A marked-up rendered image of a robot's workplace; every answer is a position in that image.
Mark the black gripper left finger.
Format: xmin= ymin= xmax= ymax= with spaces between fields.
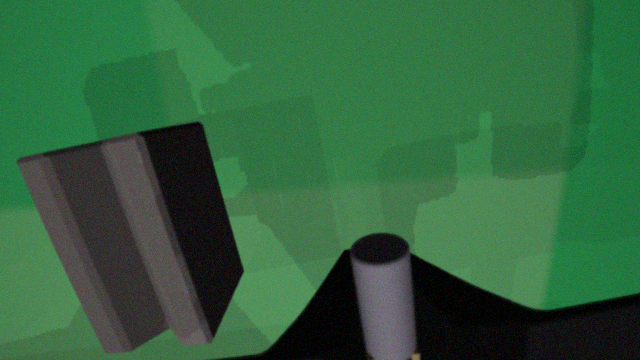
xmin=215 ymin=249 xmax=368 ymax=360

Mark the grey cylinder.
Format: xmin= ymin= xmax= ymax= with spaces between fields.
xmin=350 ymin=233 xmax=421 ymax=360

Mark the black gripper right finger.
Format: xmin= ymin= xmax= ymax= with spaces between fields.
xmin=410 ymin=253 xmax=640 ymax=360

